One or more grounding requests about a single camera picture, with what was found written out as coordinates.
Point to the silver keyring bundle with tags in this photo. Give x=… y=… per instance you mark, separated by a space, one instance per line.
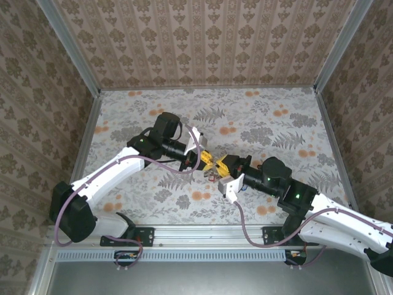
x=211 y=177

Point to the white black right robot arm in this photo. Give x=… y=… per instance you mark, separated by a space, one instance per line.
x=337 y=239

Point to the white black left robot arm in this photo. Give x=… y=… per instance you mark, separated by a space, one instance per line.
x=107 y=178

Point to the floral table mat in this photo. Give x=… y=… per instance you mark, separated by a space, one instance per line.
x=215 y=107

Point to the grey metal panel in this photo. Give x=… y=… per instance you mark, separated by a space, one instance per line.
x=208 y=279

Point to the aluminium back rail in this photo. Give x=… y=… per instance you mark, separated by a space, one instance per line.
x=208 y=88

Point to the aluminium side rail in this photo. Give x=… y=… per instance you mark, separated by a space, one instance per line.
x=83 y=159
x=337 y=153

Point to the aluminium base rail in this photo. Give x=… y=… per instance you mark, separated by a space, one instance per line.
x=208 y=236

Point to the aluminium frame post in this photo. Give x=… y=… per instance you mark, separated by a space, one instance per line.
x=340 y=46
x=70 y=49

